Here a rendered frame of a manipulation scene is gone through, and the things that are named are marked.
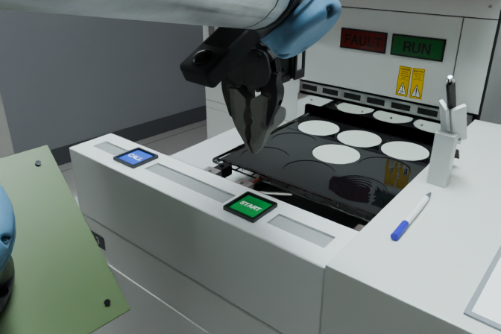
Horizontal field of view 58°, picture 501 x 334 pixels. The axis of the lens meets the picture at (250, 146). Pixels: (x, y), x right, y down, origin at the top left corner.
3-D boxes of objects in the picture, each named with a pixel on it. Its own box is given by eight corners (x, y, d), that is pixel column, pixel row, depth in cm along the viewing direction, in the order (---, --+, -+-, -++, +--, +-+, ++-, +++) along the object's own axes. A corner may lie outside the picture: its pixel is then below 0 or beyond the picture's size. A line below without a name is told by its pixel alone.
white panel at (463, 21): (211, 104, 151) (206, -23, 135) (467, 175, 104) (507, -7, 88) (204, 106, 149) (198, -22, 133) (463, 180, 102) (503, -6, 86)
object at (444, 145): (435, 168, 75) (449, 92, 70) (459, 175, 73) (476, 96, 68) (422, 182, 71) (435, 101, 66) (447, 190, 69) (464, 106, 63)
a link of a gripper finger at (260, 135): (291, 147, 63) (294, 83, 60) (266, 162, 59) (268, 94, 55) (273, 142, 65) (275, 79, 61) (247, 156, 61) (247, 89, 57)
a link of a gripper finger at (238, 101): (273, 142, 65) (275, 79, 61) (247, 156, 61) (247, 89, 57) (256, 136, 67) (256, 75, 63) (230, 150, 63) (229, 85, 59)
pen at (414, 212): (427, 188, 67) (390, 232, 57) (434, 191, 66) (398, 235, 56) (426, 194, 67) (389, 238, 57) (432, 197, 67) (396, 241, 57)
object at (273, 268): (118, 193, 97) (110, 132, 91) (351, 313, 65) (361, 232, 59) (79, 211, 90) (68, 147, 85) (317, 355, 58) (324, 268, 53)
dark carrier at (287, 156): (310, 116, 119) (310, 114, 119) (444, 150, 99) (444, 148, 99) (221, 160, 94) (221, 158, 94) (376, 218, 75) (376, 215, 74)
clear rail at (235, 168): (215, 161, 95) (215, 155, 95) (384, 224, 74) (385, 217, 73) (211, 163, 94) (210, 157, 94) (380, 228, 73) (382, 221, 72)
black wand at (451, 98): (453, 80, 60) (457, 74, 61) (443, 79, 61) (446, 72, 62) (458, 161, 75) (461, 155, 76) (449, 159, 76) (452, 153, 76)
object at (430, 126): (299, 123, 128) (300, 90, 124) (462, 167, 102) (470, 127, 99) (295, 124, 126) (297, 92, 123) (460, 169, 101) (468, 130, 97)
